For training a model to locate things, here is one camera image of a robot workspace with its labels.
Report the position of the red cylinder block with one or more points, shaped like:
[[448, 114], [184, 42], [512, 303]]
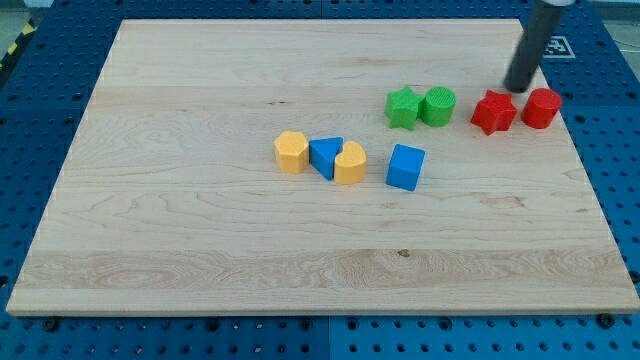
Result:
[[541, 108]]

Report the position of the green cylinder block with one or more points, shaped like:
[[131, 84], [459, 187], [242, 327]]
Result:
[[438, 107]]

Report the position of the yellow heart block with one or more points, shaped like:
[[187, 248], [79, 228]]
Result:
[[350, 164]]

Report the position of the blue triangle block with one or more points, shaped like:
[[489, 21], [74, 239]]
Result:
[[323, 153]]

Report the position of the yellow hexagon block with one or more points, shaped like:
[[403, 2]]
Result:
[[292, 152]]

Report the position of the light wooden board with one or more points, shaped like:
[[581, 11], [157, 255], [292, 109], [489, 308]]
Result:
[[170, 201]]

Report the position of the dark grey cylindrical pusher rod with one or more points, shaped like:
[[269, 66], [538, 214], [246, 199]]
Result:
[[542, 22]]

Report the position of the red star block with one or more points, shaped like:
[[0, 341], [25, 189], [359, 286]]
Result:
[[495, 112]]

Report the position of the green star block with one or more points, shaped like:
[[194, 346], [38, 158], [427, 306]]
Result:
[[403, 108]]

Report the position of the white fiducial marker tag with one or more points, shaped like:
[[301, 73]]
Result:
[[558, 47]]

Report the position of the blue cube block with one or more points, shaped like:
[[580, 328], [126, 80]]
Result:
[[405, 167]]

